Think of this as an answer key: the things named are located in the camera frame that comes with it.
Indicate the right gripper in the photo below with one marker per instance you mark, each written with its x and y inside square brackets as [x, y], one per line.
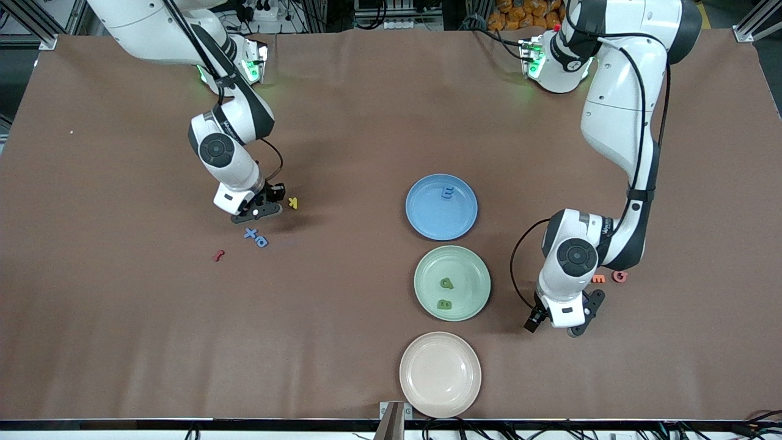
[270, 194]

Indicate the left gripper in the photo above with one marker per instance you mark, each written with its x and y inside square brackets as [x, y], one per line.
[534, 319]

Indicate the blue letter X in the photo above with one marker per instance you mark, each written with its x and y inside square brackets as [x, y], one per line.
[250, 233]

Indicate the green letter B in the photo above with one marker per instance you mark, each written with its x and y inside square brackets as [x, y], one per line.
[444, 304]

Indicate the green letter P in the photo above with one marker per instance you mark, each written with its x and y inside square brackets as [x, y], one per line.
[449, 283]

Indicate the blue letter E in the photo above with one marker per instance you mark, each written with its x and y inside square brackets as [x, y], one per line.
[448, 194]

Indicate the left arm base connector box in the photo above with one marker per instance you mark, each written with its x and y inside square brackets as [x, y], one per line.
[531, 58]

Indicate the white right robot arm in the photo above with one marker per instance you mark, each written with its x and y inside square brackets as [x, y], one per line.
[217, 150]

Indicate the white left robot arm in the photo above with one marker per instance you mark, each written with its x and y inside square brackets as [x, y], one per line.
[617, 104]

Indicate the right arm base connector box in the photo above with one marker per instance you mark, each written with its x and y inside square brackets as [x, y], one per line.
[255, 61]

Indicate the orange letter E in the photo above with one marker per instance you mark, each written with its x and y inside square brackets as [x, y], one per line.
[599, 278]

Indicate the light green plate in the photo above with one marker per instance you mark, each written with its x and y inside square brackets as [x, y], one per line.
[470, 275]

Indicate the red letter J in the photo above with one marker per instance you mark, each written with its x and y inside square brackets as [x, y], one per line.
[219, 255]

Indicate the pink letter G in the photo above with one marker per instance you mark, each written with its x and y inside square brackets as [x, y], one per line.
[616, 277]

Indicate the beige plate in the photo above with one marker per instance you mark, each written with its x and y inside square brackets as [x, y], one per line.
[440, 374]

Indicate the blue plate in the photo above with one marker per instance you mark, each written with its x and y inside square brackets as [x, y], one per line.
[437, 217]

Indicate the brown table cover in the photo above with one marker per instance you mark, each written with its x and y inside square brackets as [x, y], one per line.
[342, 342]

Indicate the white power strip with plugs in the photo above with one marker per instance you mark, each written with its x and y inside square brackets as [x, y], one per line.
[263, 11]

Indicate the white empty power strip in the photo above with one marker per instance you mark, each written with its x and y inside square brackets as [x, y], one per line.
[400, 21]

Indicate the pile of orange bags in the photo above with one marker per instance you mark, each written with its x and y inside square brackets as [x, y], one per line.
[519, 15]

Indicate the metal table edge bracket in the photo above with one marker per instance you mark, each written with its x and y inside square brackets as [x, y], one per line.
[394, 421]

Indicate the metal table edge rail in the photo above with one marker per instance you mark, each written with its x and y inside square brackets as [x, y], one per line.
[183, 424]

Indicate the aluminium frame profile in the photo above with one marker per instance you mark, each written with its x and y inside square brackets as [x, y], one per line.
[744, 33]
[50, 41]

